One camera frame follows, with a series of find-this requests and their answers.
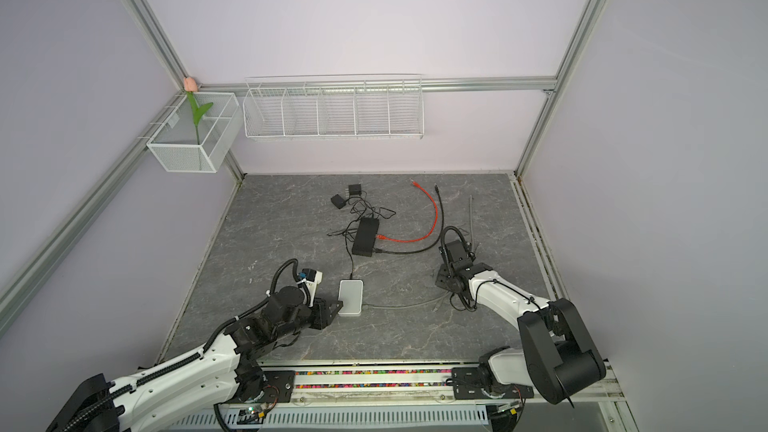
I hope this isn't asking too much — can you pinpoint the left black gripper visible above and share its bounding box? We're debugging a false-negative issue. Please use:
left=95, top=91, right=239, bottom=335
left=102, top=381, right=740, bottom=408
left=275, top=297, right=343, bottom=341

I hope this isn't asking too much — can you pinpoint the white network switch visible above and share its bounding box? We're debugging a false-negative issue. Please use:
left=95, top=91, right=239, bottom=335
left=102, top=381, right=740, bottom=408
left=338, top=279, right=364, bottom=317

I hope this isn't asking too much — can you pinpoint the black ethernet cable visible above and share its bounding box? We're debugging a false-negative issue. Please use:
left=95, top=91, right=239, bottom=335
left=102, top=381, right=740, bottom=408
left=373, top=185, right=446, bottom=256

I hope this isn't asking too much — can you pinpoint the thin black adapter cable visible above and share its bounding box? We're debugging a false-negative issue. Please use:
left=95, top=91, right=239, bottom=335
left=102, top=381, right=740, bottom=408
left=326, top=191, right=367, bottom=282

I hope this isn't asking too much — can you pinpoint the red ethernet cable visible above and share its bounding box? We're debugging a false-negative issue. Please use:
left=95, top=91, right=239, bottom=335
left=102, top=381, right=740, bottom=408
left=374, top=179, right=440, bottom=245

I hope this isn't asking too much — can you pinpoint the black ribbed network switch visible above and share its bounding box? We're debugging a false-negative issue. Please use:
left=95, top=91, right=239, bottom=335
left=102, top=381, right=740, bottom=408
left=351, top=217, right=380, bottom=257

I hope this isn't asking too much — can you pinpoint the black power plug cable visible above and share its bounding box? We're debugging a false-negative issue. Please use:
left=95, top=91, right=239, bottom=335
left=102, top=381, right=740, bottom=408
left=347, top=194, right=398, bottom=223

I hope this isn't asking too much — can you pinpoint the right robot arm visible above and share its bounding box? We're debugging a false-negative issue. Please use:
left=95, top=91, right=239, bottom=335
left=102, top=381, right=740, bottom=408
left=435, top=226, right=607, bottom=404

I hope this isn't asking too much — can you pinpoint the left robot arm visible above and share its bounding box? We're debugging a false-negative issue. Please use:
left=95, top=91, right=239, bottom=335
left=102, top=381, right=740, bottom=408
left=48, top=259, right=344, bottom=431

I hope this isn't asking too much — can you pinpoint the black power adapter near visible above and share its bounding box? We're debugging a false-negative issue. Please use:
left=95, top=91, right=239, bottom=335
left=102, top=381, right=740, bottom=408
left=331, top=194, right=347, bottom=209

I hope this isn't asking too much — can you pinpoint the black power adapter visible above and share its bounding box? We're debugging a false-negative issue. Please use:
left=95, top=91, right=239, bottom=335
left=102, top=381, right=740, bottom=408
left=331, top=194, right=347, bottom=209
left=348, top=184, right=362, bottom=197

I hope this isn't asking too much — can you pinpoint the black power adapter far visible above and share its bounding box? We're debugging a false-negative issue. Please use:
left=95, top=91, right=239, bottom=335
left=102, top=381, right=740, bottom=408
left=348, top=184, right=362, bottom=197

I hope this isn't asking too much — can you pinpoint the white mesh box basket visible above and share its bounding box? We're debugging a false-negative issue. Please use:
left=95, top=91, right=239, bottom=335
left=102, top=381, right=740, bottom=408
left=147, top=92, right=244, bottom=173

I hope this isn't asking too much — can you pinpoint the artificial pink tulip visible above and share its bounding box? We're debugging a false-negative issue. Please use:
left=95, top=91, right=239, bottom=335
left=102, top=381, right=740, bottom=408
left=183, top=77, right=213, bottom=145

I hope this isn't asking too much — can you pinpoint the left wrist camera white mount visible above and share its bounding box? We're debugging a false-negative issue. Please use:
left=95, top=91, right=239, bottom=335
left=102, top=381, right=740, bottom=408
left=296, top=268, right=323, bottom=300

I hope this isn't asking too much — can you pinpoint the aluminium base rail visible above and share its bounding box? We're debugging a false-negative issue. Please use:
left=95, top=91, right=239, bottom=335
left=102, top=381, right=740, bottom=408
left=107, top=361, right=637, bottom=432

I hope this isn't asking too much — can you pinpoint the white wire wall basket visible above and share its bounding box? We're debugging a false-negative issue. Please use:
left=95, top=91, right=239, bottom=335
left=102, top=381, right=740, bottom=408
left=243, top=74, right=425, bottom=140

